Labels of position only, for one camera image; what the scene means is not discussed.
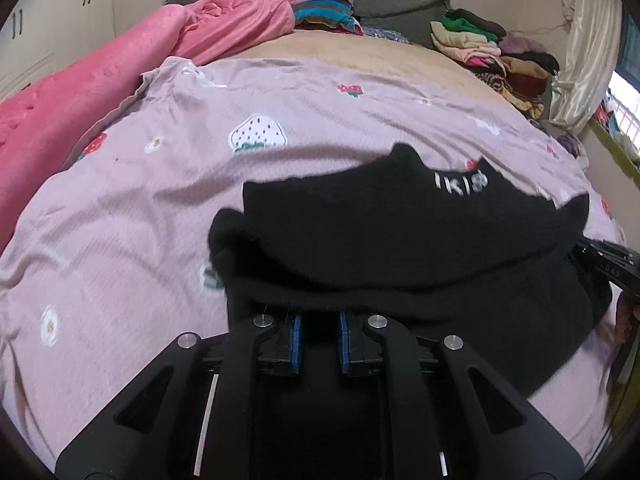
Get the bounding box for beige bed sheet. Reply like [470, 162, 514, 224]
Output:
[197, 29, 543, 123]

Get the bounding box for pile of folded clothes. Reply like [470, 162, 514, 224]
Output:
[430, 7, 562, 122]

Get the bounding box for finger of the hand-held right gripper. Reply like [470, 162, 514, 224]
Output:
[571, 238, 640, 292]

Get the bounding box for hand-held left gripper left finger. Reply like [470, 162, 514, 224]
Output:
[55, 311, 305, 480]

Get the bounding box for pink plush blanket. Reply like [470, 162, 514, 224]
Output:
[0, 0, 297, 256]

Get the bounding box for purple crumpled clothes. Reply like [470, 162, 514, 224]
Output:
[554, 131, 590, 160]

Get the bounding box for window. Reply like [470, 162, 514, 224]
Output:
[606, 55, 640, 153]

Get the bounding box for dark floral cloth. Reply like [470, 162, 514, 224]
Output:
[361, 25, 412, 45]

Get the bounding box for black long-sleeve sweater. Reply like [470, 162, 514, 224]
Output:
[207, 142, 615, 400]

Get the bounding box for green window sill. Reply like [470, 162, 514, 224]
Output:
[589, 117, 640, 183]

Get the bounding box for cream satin curtain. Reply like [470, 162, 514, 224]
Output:
[547, 0, 625, 137]

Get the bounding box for white wardrobe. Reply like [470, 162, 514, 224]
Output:
[0, 0, 117, 108]

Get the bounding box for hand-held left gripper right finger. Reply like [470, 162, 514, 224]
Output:
[337, 310, 586, 480]

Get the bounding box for lilac strawberry-print quilt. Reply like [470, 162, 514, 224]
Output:
[0, 55, 632, 473]

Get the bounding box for blue striped folded garment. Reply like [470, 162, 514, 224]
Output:
[291, 0, 364, 37]

